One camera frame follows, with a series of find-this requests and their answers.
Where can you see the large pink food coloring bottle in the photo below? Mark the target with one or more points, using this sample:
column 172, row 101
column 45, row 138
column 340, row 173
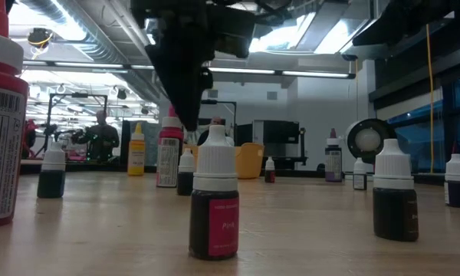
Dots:
column 168, row 161

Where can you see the large yellow food coloring bottle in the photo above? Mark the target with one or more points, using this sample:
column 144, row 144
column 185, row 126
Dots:
column 136, row 157

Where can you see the yellow plastic bin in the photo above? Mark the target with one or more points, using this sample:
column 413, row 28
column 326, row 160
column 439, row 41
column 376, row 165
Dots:
column 251, row 161

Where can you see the small dark dropper bottle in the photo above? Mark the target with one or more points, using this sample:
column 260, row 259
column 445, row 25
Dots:
column 184, row 184

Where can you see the small red dropper bottle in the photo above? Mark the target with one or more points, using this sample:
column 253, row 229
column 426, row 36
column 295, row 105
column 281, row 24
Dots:
column 269, row 176

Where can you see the small pink dropper bottle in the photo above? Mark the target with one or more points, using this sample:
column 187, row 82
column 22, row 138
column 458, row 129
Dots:
column 211, row 230

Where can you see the large purple food coloring bottle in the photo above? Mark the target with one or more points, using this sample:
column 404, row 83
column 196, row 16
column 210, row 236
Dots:
column 333, row 165

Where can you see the small teal dropper bottle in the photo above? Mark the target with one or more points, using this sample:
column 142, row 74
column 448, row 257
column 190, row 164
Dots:
column 50, row 184

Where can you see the small black dropper bottle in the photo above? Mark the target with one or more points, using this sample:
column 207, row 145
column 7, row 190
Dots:
column 359, row 182

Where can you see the large red food coloring bottle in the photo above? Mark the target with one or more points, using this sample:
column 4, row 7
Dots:
column 4, row 153

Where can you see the small brown dropper bottle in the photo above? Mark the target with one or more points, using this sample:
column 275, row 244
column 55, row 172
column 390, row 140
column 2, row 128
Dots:
column 395, row 214

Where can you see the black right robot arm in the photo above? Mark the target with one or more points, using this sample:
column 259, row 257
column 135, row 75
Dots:
column 406, row 19

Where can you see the black background robot arm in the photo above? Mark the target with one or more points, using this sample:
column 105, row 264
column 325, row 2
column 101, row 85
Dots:
column 61, row 133

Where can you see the black and white cabinet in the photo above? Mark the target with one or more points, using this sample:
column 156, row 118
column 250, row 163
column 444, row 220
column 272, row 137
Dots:
column 280, row 132

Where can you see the ceiling light strip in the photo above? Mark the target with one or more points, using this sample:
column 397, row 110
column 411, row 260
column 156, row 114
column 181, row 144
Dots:
column 314, row 74
column 88, row 65

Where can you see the black stand pole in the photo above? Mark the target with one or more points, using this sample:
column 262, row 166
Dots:
column 302, row 143

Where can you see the small black rounded object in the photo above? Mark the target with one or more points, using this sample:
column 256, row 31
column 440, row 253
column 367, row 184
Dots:
column 320, row 167

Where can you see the white spotlight lamp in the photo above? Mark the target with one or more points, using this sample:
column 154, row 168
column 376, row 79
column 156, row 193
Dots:
column 368, row 140

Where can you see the black metal frame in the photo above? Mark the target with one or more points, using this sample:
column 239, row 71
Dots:
column 211, row 102
column 79, row 95

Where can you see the black aluminium table frame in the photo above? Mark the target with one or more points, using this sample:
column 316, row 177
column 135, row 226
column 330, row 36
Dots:
column 107, row 168

